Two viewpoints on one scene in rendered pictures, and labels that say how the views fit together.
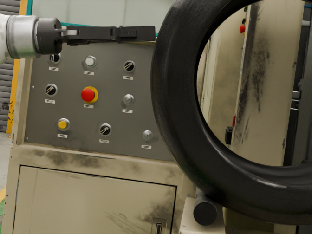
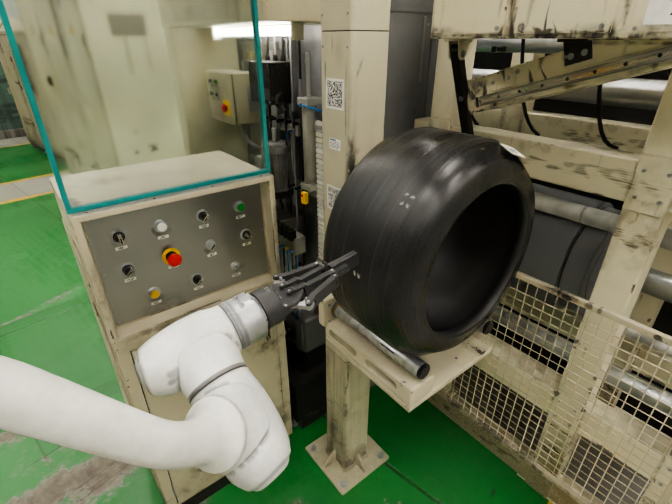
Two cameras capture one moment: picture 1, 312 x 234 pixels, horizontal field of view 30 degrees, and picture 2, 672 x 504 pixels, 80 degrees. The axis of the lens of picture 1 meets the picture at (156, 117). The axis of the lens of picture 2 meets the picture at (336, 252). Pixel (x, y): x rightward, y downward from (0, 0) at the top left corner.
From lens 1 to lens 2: 1.02 m
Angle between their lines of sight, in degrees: 48
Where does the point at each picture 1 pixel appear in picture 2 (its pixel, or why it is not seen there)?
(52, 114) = (138, 289)
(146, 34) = (353, 262)
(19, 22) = (248, 320)
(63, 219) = not seen: hidden behind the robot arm
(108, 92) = (189, 245)
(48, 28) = (278, 309)
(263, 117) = not seen: hidden behind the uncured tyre
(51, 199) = not seen: hidden behind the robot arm
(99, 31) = (329, 288)
